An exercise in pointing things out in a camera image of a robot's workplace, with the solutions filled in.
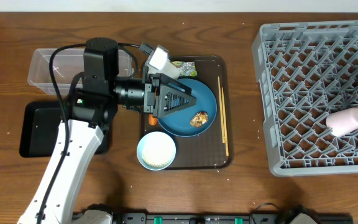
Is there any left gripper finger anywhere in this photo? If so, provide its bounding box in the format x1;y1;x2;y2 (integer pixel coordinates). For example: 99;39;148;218
159;73;191;93
157;85;197;118

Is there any white tissue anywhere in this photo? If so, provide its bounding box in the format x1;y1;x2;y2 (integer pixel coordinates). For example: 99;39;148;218
162;61;180;80

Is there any blue plate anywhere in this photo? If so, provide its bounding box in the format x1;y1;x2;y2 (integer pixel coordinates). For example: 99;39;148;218
158;78;218;137

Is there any pink cup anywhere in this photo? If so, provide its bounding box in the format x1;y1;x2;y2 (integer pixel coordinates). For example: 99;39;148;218
326;108;358;137

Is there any orange carrot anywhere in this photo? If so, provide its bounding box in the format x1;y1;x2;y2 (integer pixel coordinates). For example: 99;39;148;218
149;114;158;126

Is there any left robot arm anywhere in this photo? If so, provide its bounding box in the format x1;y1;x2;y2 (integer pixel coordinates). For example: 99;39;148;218
19;37;196;223

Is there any grey dishwasher rack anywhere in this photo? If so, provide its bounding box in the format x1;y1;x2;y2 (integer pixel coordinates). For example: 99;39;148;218
252;21;358;177

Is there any green foil snack wrapper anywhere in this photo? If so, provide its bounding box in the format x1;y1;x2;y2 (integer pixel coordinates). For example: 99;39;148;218
171;61;197;77

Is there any brown food scrap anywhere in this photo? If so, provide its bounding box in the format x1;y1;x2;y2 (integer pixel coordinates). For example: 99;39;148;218
190;111;209;128

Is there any light blue rice bowl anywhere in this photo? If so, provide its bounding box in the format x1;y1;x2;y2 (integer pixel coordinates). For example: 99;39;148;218
137;131;177;171

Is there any dark brown serving tray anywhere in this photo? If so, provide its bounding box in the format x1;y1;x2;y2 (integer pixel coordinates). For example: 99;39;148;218
140;55;234;170

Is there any clear plastic bin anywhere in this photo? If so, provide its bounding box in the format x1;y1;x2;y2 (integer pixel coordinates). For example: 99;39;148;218
27;48;135;96

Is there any black plastic bin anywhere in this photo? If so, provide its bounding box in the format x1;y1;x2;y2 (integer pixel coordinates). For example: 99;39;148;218
19;101;110;158

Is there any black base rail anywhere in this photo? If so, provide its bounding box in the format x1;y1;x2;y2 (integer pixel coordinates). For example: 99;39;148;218
73;204;354;224

